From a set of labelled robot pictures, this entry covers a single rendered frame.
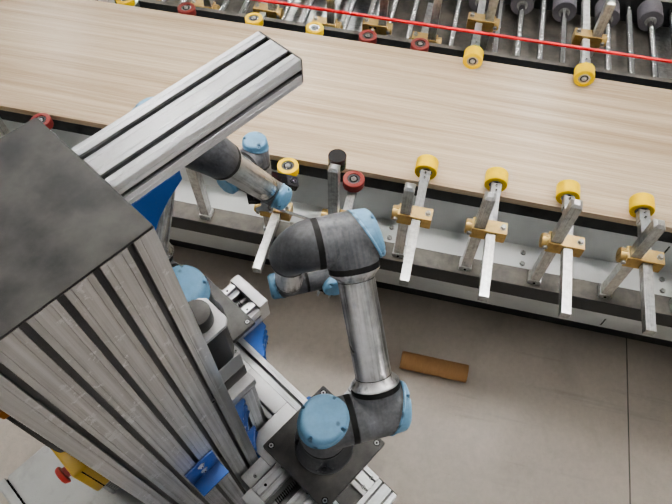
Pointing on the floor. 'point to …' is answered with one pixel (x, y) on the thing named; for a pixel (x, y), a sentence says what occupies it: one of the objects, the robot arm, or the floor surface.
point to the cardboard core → (434, 366)
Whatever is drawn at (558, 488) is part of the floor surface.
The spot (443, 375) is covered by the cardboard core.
